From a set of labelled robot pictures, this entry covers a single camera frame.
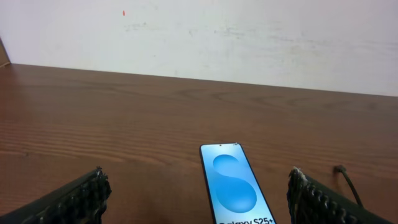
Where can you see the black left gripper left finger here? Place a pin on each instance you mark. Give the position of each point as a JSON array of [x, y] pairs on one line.
[[84, 200]]

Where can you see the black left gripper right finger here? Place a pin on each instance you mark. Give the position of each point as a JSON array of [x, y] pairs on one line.
[[311, 202]]

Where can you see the blue screen Galaxy smartphone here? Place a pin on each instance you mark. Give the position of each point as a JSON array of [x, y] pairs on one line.
[[234, 193]]

